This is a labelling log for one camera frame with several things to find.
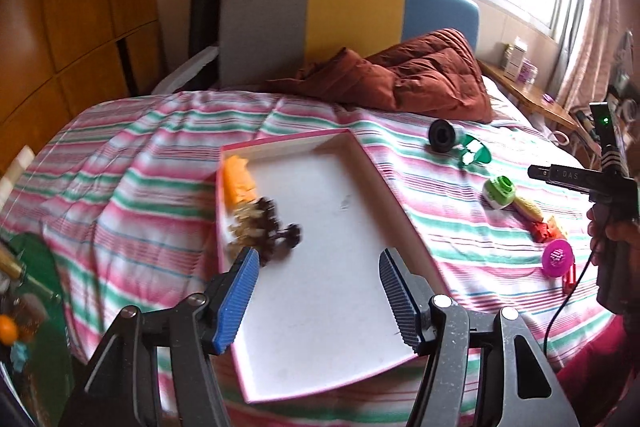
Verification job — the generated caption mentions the small red clip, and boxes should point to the small red clip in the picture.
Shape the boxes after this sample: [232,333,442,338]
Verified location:
[562,257,579,296]

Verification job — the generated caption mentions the orange fruit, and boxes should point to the orange fruit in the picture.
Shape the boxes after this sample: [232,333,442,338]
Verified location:
[0,314,20,346]

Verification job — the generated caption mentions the green sunglasses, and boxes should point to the green sunglasses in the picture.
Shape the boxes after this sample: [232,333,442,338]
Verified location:
[457,133,494,168]

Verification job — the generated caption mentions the grey yellow blue headboard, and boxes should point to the grey yellow blue headboard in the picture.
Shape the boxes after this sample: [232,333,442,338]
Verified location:
[217,0,481,88]

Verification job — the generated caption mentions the striped bed sheet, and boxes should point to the striped bed sheet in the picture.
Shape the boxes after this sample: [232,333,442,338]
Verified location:
[0,89,621,427]

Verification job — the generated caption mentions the green round table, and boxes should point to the green round table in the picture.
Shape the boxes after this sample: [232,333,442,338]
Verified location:
[0,232,76,427]

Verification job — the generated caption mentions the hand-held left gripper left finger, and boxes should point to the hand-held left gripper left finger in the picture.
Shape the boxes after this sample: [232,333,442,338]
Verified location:
[60,247,261,427]

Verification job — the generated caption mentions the pile of brown beige pieces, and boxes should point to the pile of brown beige pieces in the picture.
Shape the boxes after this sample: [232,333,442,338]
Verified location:
[226,197,304,266]

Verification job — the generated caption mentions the brown quilt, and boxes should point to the brown quilt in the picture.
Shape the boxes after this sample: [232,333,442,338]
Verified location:
[262,28,496,124]

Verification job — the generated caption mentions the person's right hand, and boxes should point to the person's right hand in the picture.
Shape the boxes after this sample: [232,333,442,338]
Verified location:
[586,206,640,259]

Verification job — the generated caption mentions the pale wooden slat frame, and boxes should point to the pale wooden slat frame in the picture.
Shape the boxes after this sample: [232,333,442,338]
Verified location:
[0,146,36,208]

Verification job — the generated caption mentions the boxes on shelf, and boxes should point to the boxes on shelf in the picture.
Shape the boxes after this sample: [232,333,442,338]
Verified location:
[501,38,529,76]

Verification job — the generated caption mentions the pale pillow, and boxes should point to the pale pillow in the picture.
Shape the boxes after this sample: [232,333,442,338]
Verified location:
[480,76,532,128]

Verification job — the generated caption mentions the magenta round disc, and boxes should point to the magenta round disc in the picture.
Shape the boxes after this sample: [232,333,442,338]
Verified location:
[542,239,575,278]

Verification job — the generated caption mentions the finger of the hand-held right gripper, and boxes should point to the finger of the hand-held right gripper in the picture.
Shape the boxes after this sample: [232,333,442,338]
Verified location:
[527,164,601,194]

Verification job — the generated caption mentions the beige patterned curtain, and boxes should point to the beige patterned curtain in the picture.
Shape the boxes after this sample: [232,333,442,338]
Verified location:
[547,0,626,108]

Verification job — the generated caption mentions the black round cap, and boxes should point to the black round cap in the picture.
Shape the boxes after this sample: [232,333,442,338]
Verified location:
[428,119,464,153]

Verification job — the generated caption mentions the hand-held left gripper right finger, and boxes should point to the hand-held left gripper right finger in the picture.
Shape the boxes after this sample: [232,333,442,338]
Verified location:
[378,249,581,427]

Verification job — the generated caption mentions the yellow perforated oval case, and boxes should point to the yellow perforated oval case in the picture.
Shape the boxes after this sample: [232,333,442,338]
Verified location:
[512,197,544,222]

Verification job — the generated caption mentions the orange plastic toy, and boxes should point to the orange plastic toy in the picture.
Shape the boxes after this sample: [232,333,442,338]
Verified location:
[222,155,259,208]

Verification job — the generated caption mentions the green and white toy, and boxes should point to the green and white toy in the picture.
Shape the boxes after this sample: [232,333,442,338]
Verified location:
[482,175,517,210]

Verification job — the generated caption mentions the red puzzle piece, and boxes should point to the red puzzle piece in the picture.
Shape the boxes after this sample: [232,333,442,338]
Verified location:
[531,221,556,244]

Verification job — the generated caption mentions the person's red clothing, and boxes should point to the person's red clothing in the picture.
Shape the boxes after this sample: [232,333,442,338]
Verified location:
[555,319,640,427]

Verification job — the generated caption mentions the black cable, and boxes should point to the black cable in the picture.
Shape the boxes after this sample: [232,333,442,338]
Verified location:
[544,247,601,356]

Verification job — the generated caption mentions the white chair armrest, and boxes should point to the white chair armrest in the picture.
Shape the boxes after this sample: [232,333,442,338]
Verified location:
[150,46,221,96]

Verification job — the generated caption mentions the white tray with pink rim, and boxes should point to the white tray with pink rim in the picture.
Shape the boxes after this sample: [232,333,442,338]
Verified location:
[216,129,451,404]

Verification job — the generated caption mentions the wooden bedside table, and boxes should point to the wooden bedside table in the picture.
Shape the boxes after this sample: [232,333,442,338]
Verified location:
[477,59,601,168]

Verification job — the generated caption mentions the wooden wardrobe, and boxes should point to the wooden wardrobe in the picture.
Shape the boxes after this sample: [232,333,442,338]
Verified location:
[0,0,167,178]

